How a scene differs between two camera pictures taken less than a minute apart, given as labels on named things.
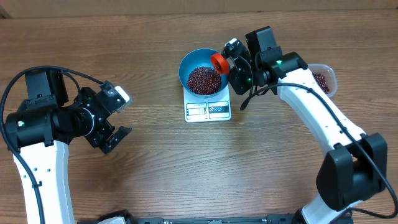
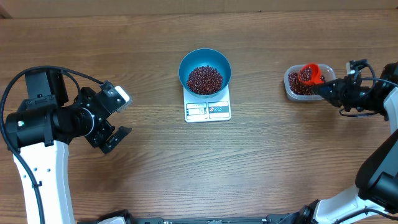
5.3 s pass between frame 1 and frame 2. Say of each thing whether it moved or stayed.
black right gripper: moved
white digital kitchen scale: stayed
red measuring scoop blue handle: moved
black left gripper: stayed
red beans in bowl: stayed
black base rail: stayed
